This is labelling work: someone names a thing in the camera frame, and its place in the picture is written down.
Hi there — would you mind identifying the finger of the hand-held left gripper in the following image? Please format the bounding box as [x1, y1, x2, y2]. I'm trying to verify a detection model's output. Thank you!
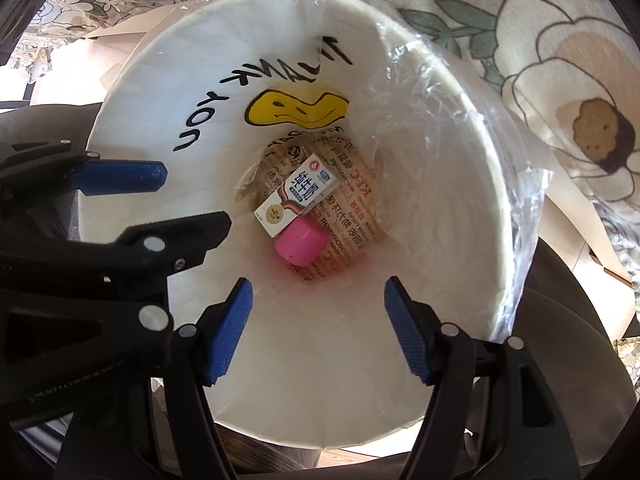
[0, 210, 232, 366]
[0, 137, 168, 197]

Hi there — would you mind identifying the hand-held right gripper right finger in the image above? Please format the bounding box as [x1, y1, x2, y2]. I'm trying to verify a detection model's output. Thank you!
[384, 276, 583, 480]

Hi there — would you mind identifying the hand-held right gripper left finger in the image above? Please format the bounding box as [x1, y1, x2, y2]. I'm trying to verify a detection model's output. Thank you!
[52, 277, 253, 480]

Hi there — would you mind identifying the white trash bin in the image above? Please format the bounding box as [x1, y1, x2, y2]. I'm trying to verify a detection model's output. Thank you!
[75, 0, 553, 451]

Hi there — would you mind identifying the pink plastic cup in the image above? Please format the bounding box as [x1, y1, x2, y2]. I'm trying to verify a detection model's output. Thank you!
[274, 220, 328, 267]

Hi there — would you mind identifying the white milk carton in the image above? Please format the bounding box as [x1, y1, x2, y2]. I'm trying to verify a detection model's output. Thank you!
[254, 152, 337, 237]

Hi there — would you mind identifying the clear plastic bin liner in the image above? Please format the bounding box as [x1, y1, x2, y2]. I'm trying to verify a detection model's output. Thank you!
[75, 0, 553, 346]

